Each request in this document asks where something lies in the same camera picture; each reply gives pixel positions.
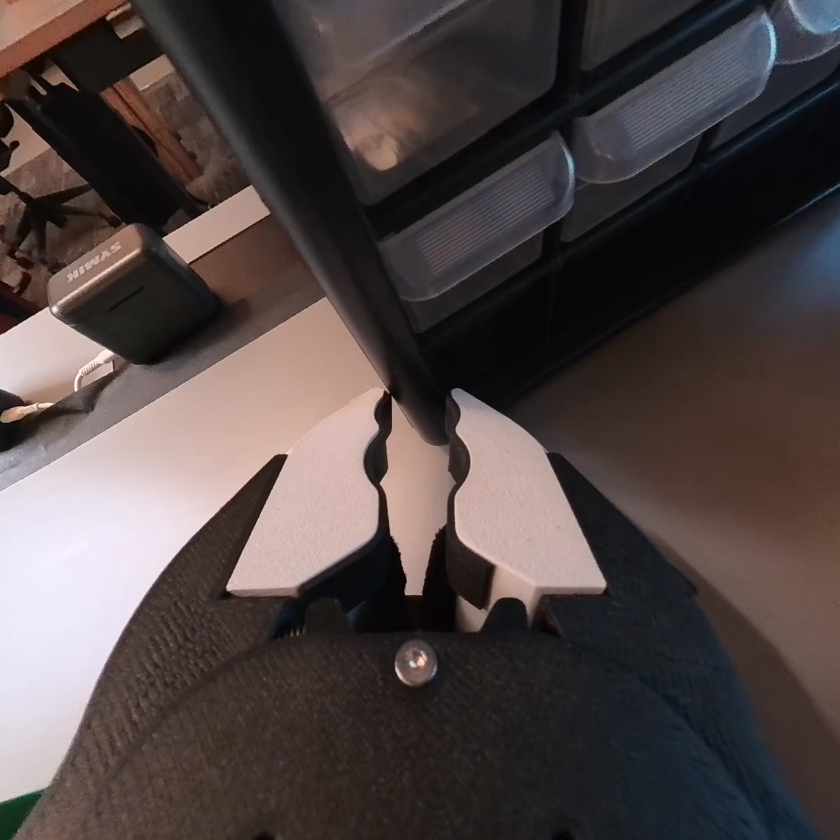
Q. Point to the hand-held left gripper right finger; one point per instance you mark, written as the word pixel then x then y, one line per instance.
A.
pixel 518 518

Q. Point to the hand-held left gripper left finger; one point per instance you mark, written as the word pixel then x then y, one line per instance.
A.
pixel 315 512

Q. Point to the black drawer cabinet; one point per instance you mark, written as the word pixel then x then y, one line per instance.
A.
pixel 315 216

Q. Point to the black charger box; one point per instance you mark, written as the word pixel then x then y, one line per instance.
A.
pixel 138 295

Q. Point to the small clear plastic drawer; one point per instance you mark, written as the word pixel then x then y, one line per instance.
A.
pixel 479 223
pixel 669 111

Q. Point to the black office chair base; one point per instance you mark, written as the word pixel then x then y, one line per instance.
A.
pixel 46 216

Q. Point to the large clear plastic drawer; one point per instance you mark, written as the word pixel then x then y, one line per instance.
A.
pixel 420 85
pixel 643 26

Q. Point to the wooden desk with black legs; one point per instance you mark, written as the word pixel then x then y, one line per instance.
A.
pixel 46 33

